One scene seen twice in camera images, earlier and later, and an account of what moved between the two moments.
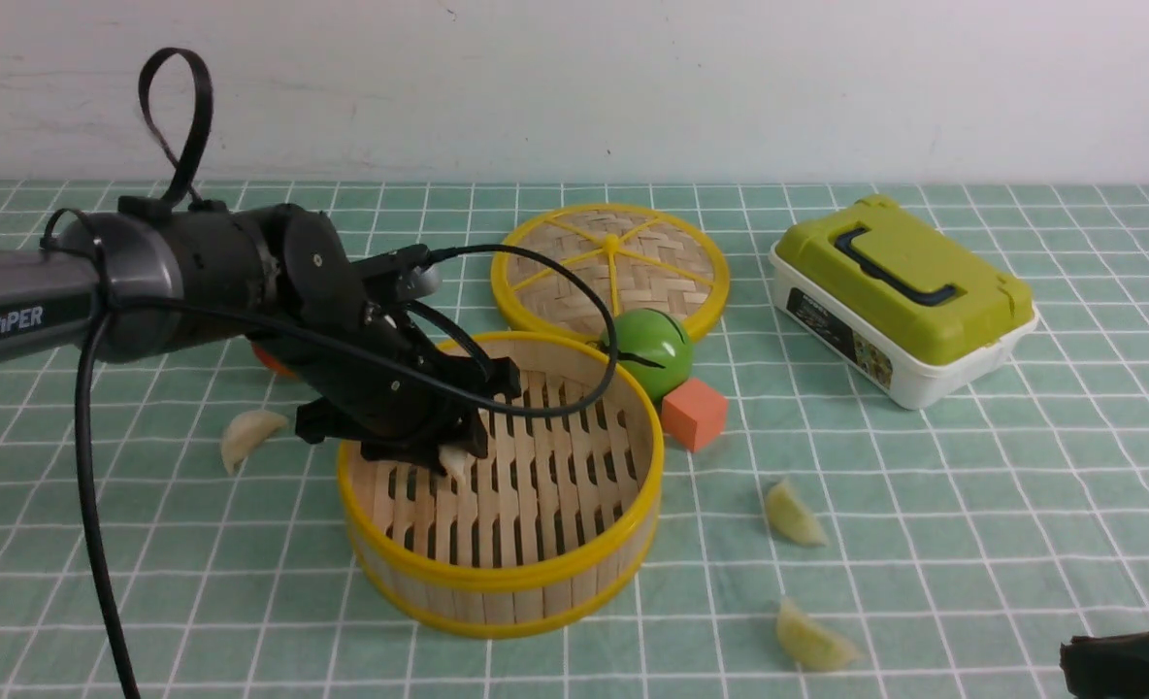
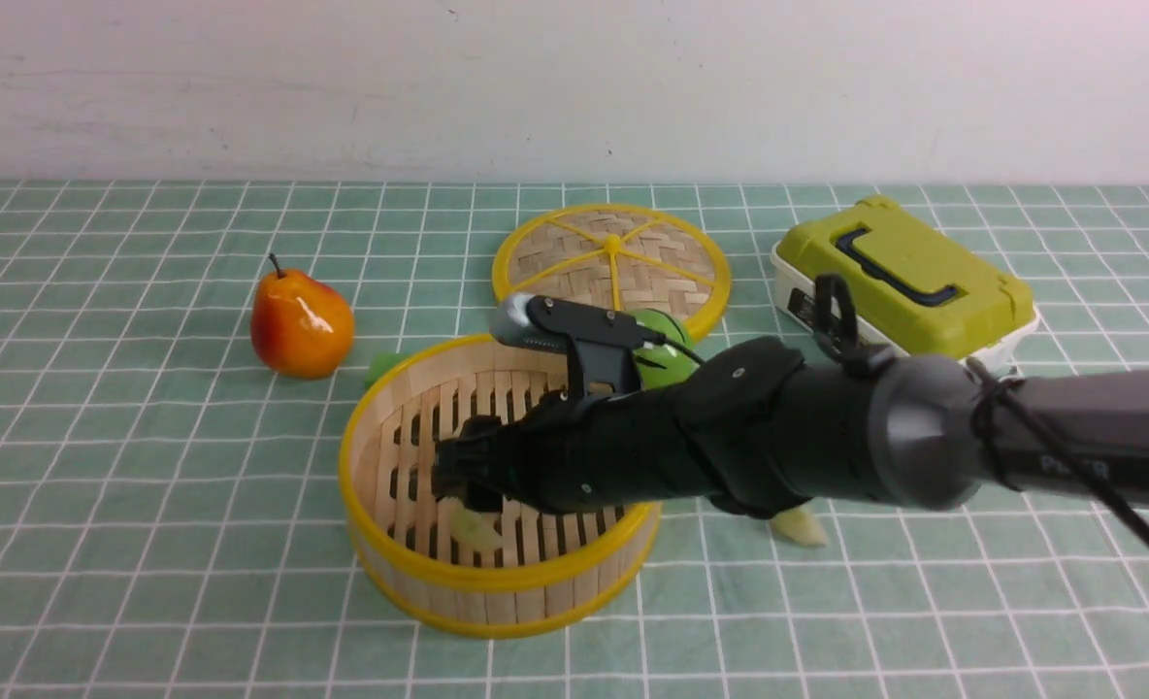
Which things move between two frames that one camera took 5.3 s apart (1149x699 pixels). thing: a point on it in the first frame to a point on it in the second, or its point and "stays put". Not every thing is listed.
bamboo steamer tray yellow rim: x=545 y=527 stays put
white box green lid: x=895 y=302 stays put
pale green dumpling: x=791 y=514 stays put
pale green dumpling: x=808 y=646 to x=474 y=531
